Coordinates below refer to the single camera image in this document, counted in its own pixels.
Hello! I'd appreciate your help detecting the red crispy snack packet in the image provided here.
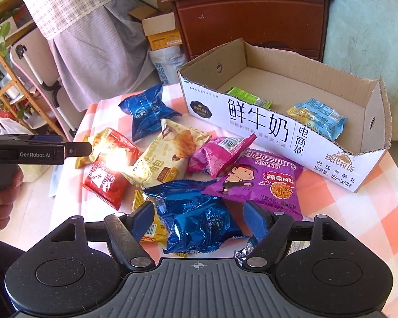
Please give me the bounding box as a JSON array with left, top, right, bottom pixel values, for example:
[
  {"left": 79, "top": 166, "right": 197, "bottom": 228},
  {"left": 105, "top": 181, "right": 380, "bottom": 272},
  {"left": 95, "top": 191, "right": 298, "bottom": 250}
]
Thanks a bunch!
[{"left": 75, "top": 128, "right": 141, "bottom": 210}]

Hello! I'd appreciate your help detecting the white cardboard milk box tray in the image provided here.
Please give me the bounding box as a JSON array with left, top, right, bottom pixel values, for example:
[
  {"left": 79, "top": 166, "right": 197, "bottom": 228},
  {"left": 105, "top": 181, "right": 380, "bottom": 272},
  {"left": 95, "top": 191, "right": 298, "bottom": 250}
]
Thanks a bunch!
[{"left": 179, "top": 39, "right": 392, "bottom": 192}]

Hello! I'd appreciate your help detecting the light blue snack packet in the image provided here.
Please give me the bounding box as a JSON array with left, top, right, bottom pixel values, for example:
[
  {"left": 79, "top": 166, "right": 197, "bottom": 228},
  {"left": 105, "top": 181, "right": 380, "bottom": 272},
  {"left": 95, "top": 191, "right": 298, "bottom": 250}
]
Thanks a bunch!
[{"left": 286, "top": 98, "right": 348, "bottom": 142}]

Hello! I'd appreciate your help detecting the silver foil snack packet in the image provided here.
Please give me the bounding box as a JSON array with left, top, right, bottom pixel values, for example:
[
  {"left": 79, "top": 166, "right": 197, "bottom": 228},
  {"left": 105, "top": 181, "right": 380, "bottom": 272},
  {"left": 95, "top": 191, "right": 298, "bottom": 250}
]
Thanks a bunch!
[{"left": 234, "top": 236, "right": 310, "bottom": 266}]

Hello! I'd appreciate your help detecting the person's left hand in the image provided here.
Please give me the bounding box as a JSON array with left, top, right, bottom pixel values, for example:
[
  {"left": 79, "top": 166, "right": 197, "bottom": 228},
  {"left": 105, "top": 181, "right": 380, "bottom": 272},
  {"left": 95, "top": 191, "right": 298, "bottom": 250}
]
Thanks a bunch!
[{"left": 0, "top": 168, "right": 23, "bottom": 231}]

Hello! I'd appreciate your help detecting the light green grey sofa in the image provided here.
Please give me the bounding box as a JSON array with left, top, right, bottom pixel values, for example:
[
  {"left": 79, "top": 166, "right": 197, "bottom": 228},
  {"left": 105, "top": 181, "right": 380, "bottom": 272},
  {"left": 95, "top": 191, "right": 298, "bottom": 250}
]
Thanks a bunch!
[{"left": 323, "top": 0, "right": 398, "bottom": 141}]

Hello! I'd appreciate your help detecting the purple spicy snack packet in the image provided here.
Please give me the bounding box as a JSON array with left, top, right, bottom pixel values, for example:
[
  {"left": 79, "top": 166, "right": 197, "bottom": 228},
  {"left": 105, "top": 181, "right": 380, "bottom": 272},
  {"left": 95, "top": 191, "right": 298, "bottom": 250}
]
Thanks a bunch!
[{"left": 203, "top": 148, "right": 303, "bottom": 220}]

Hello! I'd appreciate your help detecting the dark red wooden cabinet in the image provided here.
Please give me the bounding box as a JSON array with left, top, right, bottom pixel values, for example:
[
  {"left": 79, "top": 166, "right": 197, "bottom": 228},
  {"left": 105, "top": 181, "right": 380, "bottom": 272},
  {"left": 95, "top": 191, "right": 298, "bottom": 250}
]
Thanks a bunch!
[{"left": 161, "top": 0, "right": 333, "bottom": 61}]

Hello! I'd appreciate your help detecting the wooden shelf rack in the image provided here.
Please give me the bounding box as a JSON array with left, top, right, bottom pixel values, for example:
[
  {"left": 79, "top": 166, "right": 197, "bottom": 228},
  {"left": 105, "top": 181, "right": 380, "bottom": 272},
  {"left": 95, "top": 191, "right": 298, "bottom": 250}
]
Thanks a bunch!
[{"left": 0, "top": 32, "right": 67, "bottom": 140}]

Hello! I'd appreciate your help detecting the plaid fabric covered fan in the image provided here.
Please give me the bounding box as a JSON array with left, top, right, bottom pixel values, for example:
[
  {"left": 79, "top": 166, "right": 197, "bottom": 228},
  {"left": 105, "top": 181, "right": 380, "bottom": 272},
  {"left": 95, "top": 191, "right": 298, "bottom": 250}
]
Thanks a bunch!
[{"left": 23, "top": 0, "right": 155, "bottom": 111}]

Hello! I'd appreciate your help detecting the cream bread snack packet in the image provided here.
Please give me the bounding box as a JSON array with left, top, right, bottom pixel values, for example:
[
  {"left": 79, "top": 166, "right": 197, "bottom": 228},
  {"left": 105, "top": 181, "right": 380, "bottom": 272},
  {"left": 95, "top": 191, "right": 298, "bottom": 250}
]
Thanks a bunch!
[{"left": 121, "top": 118, "right": 211, "bottom": 189}]

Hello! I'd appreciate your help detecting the blue foil snack packet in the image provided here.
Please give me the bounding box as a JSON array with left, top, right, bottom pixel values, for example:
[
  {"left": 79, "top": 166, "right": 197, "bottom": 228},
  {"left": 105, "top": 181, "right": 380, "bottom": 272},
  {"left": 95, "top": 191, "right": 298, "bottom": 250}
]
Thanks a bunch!
[
  {"left": 118, "top": 83, "right": 182, "bottom": 142},
  {"left": 144, "top": 179, "right": 247, "bottom": 254}
]

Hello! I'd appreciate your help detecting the small open cardboard box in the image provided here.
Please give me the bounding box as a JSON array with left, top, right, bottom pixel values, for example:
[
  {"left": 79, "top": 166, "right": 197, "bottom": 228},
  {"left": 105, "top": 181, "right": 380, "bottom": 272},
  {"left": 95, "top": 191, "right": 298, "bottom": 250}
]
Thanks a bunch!
[{"left": 128, "top": 5, "right": 183, "bottom": 50}]

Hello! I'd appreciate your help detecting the pink checkered tablecloth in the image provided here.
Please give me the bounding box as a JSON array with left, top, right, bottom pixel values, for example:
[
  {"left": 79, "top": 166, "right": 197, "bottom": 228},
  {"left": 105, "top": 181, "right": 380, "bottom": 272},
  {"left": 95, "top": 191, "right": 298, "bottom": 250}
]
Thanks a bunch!
[{"left": 29, "top": 82, "right": 398, "bottom": 318}]

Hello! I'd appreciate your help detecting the green snack packet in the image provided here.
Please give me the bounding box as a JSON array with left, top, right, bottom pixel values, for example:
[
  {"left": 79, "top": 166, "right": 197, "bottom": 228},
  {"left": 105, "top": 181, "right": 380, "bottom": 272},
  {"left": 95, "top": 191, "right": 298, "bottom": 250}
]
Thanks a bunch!
[{"left": 226, "top": 86, "right": 272, "bottom": 110}]

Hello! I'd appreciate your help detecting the magenta snack packet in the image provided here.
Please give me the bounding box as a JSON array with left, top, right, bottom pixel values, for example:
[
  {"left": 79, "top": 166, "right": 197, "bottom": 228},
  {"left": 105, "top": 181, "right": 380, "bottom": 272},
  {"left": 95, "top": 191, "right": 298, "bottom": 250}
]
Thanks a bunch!
[{"left": 188, "top": 134, "right": 257, "bottom": 179}]

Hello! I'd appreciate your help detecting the pink folding table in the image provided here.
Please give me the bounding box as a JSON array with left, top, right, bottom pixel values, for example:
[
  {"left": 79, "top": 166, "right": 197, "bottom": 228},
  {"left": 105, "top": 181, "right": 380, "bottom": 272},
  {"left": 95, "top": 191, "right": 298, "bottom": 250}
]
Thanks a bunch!
[{"left": 10, "top": 28, "right": 84, "bottom": 141}]

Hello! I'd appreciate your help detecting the gold snack packet left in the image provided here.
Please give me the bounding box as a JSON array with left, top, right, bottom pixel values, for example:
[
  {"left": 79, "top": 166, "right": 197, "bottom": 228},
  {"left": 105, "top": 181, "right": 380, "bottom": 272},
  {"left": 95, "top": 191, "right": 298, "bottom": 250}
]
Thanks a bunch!
[{"left": 74, "top": 134, "right": 104, "bottom": 170}]

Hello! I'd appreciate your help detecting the yellow barcode snack packet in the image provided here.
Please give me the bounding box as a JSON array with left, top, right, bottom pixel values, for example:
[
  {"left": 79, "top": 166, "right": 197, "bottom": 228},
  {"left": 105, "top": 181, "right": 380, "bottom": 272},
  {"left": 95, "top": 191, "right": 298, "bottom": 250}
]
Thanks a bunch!
[{"left": 132, "top": 188, "right": 190, "bottom": 259}]

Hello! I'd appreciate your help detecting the white printed sack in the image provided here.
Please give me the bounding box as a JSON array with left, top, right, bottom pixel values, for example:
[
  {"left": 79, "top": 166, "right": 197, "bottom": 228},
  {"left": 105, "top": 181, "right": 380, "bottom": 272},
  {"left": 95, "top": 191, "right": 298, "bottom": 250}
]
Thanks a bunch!
[{"left": 149, "top": 45, "right": 187, "bottom": 85}]

